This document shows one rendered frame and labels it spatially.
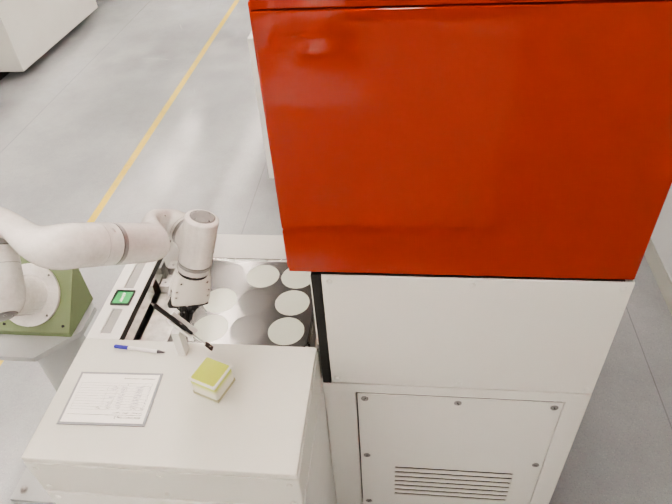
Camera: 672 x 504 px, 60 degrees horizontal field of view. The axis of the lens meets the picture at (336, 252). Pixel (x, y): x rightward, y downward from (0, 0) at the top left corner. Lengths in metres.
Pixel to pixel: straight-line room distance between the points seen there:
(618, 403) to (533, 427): 1.01
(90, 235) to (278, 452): 0.60
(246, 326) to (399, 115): 0.83
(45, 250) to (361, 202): 0.60
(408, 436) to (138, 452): 0.78
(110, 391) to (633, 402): 2.05
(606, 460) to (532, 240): 1.46
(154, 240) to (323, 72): 0.54
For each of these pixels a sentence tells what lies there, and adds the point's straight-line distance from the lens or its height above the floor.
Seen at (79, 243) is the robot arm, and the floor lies 1.43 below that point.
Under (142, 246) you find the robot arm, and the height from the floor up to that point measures 1.34.
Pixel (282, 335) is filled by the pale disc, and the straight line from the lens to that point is 1.62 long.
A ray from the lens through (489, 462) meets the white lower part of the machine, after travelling 1.92.
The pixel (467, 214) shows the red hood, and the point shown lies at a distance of 1.19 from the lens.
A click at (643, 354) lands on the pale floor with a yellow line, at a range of 2.95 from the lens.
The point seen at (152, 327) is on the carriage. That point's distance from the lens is 1.77.
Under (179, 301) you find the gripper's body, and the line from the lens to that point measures 1.56.
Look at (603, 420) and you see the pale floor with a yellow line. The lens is 2.67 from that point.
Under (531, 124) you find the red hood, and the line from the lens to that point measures 1.10.
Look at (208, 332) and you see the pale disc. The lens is 1.67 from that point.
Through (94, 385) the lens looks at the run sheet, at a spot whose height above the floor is 0.97.
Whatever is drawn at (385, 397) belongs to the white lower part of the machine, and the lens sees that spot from 1.64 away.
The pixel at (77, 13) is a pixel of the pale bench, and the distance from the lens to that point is 6.99.
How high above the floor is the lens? 2.11
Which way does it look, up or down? 41 degrees down
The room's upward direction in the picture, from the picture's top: 4 degrees counter-clockwise
